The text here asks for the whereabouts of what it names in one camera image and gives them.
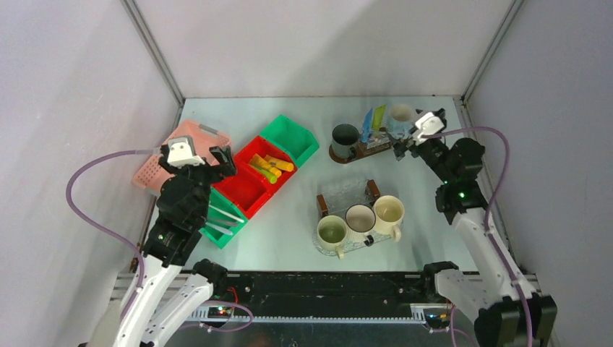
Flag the brown wooden oval tray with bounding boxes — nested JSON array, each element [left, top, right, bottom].
[[328, 142, 393, 164]]

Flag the clear textured oval tray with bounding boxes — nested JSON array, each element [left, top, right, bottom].
[[312, 215, 402, 259]]

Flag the green bin at back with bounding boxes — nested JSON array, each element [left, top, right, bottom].
[[260, 115, 320, 168]]

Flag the black mug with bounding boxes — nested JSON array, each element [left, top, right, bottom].
[[331, 124, 360, 161]]

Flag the clear acrylic holder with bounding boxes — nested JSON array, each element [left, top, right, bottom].
[[358, 127, 392, 156]]

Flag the white ribbed mug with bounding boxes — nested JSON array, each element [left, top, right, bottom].
[[345, 204, 376, 247]]

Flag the green bin with toothbrushes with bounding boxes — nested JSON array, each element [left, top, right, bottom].
[[200, 188, 248, 249]]

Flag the clear holder with brown ends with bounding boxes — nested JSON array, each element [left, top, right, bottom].
[[316, 179, 381, 218]]

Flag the cream mug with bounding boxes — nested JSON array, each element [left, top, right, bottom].
[[373, 195, 405, 242]]

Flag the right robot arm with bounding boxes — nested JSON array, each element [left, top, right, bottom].
[[392, 109, 557, 346]]

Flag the green mug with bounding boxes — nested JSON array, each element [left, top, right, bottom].
[[316, 215, 348, 260]]

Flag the light blue mug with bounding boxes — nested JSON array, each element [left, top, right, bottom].
[[386, 103, 418, 140]]

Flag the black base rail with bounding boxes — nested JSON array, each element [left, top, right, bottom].
[[114, 270, 542, 327]]

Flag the white toothbrush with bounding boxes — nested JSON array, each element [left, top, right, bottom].
[[209, 205, 245, 223]]

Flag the red plastic bin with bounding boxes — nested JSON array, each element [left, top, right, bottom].
[[213, 135, 297, 219]]

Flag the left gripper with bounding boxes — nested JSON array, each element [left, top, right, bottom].
[[160, 145, 236, 223]]

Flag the pink perforated basket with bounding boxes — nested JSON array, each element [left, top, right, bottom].
[[132, 119, 232, 196]]

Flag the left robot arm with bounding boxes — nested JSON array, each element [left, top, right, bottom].
[[86, 142, 237, 346]]

